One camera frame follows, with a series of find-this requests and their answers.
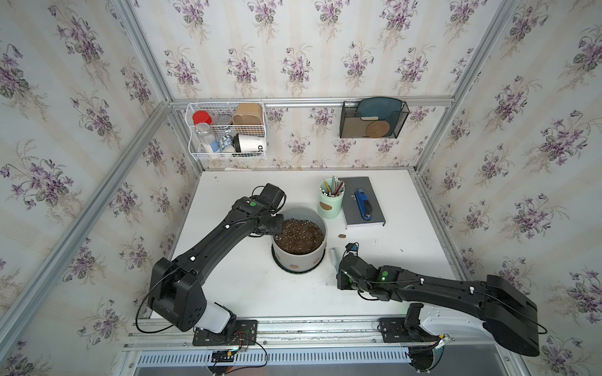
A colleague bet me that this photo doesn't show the white ceramic pot with soil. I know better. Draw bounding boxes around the white ceramic pot with soil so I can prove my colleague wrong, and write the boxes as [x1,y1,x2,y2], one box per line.
[272,207,328,255]

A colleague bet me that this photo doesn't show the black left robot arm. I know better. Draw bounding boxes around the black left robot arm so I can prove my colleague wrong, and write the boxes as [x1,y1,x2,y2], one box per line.
[145,183,287,335]

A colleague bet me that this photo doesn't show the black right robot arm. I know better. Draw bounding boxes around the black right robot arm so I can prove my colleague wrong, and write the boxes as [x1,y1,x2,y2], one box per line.
[337,243,546,357]

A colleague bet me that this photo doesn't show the black pot saucer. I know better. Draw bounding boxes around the black pot saucer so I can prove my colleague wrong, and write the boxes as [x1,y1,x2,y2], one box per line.
[271,243,325,274]

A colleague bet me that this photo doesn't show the grey notebook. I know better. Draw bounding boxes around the grey notebook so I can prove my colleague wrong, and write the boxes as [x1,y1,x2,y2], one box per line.
[342,176,386,229]

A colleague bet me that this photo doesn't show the green pencil cup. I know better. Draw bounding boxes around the green pencil cup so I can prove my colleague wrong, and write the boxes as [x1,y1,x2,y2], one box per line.
[318,176,345,219]

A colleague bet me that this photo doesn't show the white cylindrical speaker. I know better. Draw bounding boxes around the white cylindrical speaker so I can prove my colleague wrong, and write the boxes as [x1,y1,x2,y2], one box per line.
[233,133,267,154]

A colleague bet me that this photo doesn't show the clear plastic bottle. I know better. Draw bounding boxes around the clear plastic bottle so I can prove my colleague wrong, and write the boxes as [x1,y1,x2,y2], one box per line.
[194,122,220,154]

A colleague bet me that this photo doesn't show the brown cardboard cup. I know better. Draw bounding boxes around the brown cardboard cup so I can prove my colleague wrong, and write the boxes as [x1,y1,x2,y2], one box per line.
[232,103,263,125]

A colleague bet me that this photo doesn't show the small circuit board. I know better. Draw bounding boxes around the small circuit board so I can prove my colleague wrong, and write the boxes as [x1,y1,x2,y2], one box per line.
[210,350,237,363]

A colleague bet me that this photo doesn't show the round cork coaster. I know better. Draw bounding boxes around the round cork coaster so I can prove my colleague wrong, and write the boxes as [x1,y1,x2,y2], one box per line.
[366,121,390,139]

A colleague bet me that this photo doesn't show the teal plate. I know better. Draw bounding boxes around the teal plate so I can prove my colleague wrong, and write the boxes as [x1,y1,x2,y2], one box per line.
[356,97,404,138]

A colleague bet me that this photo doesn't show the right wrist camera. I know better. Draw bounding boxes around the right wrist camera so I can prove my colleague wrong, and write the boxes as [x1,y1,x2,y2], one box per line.
[345,242,359,254]

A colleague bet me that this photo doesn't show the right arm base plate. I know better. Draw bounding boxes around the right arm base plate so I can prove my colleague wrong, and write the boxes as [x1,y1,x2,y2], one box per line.
[377,317,441,344]

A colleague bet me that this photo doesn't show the white wire basket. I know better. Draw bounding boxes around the white wire basket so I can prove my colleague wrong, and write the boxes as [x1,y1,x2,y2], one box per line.
[185,100,268,161]

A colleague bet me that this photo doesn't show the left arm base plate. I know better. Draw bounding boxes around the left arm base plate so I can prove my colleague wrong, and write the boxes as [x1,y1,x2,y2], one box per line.
[192,319,258,347]

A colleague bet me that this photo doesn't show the black mesh wall organizer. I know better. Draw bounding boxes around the black mesh wall organizer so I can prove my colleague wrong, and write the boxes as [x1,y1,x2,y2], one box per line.
[339,100,410,139]

